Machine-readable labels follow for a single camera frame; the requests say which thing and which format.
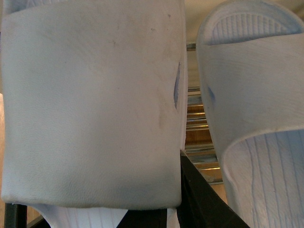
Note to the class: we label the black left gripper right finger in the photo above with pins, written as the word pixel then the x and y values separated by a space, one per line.
pixel 201 206

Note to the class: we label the light blue slipper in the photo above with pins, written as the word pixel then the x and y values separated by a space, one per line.
pixel 251 65
pixel 95 102

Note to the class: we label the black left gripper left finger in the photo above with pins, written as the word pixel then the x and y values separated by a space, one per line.
pixel 15 216

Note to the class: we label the black metal shoe rack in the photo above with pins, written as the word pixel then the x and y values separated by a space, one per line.
pixel 199 148

